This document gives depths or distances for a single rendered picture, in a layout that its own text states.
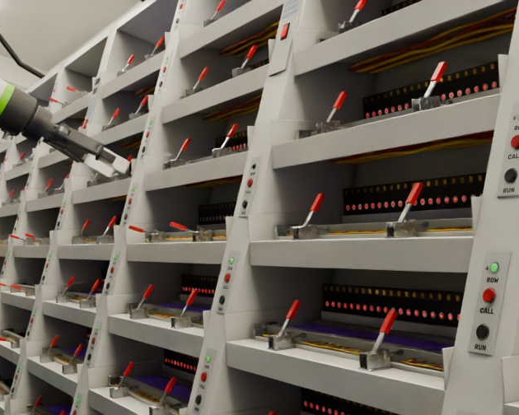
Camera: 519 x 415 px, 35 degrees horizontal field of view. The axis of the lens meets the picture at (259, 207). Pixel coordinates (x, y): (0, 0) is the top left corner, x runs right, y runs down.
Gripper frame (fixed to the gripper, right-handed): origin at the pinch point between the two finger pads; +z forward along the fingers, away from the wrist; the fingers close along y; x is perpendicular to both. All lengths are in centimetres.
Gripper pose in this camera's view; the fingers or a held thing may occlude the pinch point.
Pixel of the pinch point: (110, 165)
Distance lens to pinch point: 188.4
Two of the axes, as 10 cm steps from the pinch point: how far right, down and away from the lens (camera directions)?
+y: 4.8, -0.6, -8.8
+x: 3.8, -8.8, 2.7
